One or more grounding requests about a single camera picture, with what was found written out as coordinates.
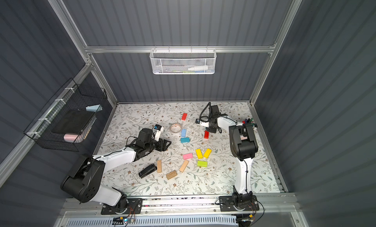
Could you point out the black wire wall basket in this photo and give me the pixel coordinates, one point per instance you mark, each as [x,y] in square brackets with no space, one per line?
[75,97]

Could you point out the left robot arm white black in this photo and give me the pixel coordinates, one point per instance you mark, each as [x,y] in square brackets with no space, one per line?
[83,181]

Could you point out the pink sponge in basket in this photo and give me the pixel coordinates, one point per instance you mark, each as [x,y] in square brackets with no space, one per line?
[71,138]

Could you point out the white wire mesh basket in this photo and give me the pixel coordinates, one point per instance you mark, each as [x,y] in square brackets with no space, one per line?
[177,63]

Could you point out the black stapler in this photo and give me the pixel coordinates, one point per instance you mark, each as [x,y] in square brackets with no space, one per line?
[148,170]

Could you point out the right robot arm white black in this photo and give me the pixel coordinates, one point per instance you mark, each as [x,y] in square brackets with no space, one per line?
[243,146]

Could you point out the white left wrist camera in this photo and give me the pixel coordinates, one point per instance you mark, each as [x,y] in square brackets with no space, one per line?
[157,129]

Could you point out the red block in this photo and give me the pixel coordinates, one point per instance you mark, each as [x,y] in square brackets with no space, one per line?
[184,116]
[206,135]

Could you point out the white tape roll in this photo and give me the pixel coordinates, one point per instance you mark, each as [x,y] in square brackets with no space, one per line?
[176,128]

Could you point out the light wooden block slanted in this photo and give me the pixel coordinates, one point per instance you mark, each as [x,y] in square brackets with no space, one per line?
[184,166]

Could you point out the pink cup of markers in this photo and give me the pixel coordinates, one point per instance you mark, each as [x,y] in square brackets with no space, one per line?
[251,122]

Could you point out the light blue block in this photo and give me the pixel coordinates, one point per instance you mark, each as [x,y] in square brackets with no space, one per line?
[183,133]

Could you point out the teal block near tape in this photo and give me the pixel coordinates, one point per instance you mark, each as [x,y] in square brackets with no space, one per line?
[185,140]

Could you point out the dark wooden block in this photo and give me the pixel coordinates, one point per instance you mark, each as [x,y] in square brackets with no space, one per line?
[171,174]

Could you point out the black pad in basket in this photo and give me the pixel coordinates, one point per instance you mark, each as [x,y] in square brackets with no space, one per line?
[73,122]

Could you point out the light blue sponge in basket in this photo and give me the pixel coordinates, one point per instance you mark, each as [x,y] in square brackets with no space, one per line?
[94,108]

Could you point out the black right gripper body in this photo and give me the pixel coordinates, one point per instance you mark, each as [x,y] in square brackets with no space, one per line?
[204,121]

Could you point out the light wooden block upright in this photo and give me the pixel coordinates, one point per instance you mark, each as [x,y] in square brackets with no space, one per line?
[159,166]

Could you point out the white bottle in basket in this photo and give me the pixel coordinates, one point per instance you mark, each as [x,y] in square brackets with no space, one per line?
[203,68]

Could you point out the pink block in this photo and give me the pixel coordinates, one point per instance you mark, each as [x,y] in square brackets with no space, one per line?
[187,156]

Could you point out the yellow block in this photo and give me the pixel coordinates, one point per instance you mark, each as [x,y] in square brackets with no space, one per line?
[199,154]
[207,153]

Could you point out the lime green block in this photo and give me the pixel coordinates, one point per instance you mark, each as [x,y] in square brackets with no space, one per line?
[202,163]

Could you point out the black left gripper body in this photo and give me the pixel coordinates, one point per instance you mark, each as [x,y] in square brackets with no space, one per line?
[160,143]

